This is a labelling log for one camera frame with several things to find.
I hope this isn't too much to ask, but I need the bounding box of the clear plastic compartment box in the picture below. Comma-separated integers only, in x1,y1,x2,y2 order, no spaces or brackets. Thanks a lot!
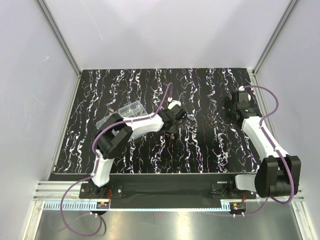
96,101,163,140

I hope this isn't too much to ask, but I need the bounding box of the left aluminium frame post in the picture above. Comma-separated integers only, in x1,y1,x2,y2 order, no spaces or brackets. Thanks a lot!
35,0,82,77

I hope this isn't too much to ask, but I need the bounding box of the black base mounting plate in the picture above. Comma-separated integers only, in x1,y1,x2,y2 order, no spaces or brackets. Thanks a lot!
79,173,257,200

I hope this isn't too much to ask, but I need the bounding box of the right aluminium frame post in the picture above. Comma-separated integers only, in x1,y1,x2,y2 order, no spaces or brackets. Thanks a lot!
252,0,300,76

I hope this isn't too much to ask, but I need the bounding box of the aluminium frame post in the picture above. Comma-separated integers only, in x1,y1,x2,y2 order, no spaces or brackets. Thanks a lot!
252,0,300,76
35,0,82,77

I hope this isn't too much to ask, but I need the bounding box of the purple cable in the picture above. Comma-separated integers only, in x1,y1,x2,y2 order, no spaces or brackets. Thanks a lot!
234,85,296,217
61,82,174,237

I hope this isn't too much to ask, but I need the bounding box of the pile of screws and nuts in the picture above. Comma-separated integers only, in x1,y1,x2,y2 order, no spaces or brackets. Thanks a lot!
185,113,198,135

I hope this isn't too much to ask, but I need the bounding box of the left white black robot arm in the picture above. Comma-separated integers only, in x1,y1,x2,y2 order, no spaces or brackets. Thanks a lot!
88,100,187,196

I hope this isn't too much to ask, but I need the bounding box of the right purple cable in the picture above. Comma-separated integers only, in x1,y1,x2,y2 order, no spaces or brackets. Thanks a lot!
234,85,296,217

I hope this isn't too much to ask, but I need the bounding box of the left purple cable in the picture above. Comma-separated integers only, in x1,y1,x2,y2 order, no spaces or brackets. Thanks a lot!
61,82,174,237

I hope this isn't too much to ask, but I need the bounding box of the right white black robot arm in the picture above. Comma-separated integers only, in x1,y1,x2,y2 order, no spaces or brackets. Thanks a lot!
224,86,302,205

